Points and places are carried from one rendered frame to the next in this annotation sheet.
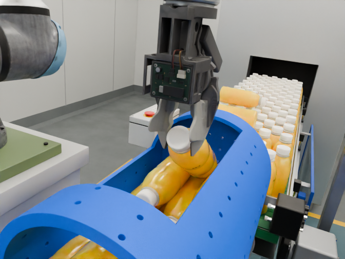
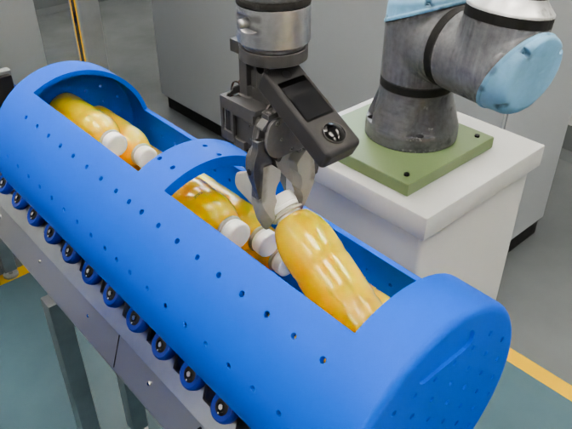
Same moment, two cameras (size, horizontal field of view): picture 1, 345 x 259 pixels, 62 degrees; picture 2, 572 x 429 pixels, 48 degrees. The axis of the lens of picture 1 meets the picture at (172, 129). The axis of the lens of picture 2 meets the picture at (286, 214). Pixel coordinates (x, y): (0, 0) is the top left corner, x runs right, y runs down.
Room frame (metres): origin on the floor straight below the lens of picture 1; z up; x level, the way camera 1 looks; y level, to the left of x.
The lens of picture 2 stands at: (0.70, -0.58, 1.67)
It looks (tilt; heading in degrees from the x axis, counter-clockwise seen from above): 35 degrees down; 116
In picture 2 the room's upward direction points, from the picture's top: straight up
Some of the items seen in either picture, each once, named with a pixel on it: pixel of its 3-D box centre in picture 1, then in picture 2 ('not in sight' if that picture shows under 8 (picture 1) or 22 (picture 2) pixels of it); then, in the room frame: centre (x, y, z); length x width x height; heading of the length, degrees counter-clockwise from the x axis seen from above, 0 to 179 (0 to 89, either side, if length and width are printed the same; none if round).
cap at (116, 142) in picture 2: not in sight; (116, 145); (0.03, 0.15, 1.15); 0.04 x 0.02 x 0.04; 68
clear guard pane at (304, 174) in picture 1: (298, 197); not in sight; (1.17, -0.62, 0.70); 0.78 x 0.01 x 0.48; 157
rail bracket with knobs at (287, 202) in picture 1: (285, 217); not in sight; (0.66, -0.33, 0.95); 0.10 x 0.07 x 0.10; 67
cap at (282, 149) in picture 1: (283, 148); not in sight; (0.80, -0.34, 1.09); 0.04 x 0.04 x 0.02
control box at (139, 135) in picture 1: (155, 124); not in sight; (0.99, 0.06, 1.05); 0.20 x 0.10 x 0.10; 157
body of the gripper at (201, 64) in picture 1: (183, 54); (269, 96); (0.40, 0.00, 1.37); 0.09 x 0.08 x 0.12; 158
